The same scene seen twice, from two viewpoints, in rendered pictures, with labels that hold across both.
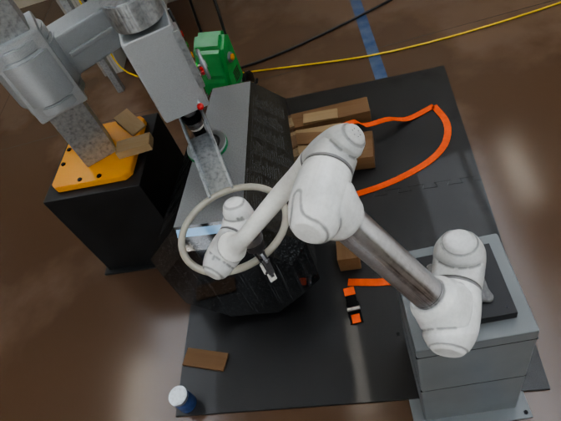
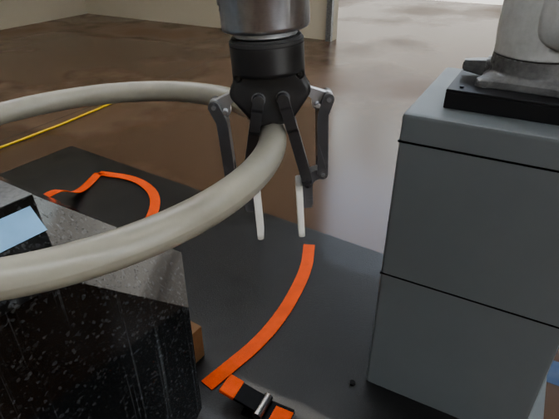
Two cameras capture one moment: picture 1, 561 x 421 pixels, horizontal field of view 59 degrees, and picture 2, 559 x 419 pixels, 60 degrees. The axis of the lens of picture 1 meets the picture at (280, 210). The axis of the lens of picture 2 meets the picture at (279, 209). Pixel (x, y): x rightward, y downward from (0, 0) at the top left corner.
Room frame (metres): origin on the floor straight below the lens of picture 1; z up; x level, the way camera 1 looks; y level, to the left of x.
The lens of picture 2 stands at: (1.02, 0.62, 1.13)
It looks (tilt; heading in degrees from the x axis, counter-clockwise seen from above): 31 degrees down; 285
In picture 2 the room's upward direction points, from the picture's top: straight up
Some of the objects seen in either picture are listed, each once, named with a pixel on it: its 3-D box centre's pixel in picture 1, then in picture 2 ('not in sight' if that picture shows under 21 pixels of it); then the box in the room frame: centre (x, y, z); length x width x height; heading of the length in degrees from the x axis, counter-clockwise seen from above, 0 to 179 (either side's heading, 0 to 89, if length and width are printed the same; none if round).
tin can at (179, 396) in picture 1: (182, 399); not in sight; (1.16, 0.84, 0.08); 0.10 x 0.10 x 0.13
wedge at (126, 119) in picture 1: (129, 122); not in sight; (2.54, 0.61, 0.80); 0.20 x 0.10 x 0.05; 24
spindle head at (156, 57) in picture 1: (164, 59); not in sight; (2.10, 0.22, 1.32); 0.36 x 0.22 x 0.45; 1
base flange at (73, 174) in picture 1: (100, 152); not in sight; (2.44, 0.83, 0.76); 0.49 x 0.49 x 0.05; 72
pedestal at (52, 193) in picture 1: (133, 195); not in sight; (2.44, 0.83, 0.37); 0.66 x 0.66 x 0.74; 72
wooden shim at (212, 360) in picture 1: (205, 359); not in sight; (1.35, 0.70, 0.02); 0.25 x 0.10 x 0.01; 58
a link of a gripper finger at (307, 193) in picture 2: not in sight; (314, 185); (1.11, 0.13, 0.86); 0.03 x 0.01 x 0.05; 16
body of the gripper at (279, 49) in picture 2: (255, 247); (269, 78); (1.16, 0.14, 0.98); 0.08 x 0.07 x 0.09; 16
